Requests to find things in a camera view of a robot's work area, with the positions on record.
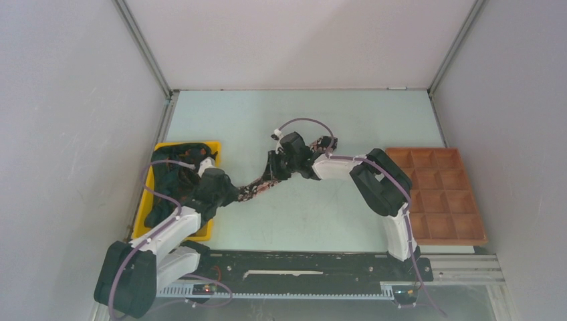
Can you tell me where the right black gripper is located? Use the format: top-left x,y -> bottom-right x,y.
260,150 -> 299,183

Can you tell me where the pink rose floral tie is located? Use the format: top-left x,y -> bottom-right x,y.
237,136 -> 338,203

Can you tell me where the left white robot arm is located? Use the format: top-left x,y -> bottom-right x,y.
94,167 -> 238,318

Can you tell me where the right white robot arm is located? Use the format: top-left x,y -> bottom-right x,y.
264,148 -> 417,280

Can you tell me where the pile of dark ties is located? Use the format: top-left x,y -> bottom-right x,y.
151,142 -> 218,204

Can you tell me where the yellow plastic bin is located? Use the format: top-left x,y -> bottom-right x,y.
132,141 -> 221,239

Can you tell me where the brown compartment tray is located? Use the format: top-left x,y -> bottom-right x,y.
386,147 -> 488,246

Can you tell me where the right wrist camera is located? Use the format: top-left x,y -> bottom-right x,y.
277,132 -> 312,162

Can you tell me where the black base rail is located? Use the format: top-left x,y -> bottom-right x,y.
195,250 -> 434,296

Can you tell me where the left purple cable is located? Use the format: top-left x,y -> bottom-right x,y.
107,160 -> 233,321

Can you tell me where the white slotted cable duct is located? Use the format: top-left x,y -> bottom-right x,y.
157,283 -> 395,301

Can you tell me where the aluminium frame rail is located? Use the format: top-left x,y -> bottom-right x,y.
102,253 -> 506,287

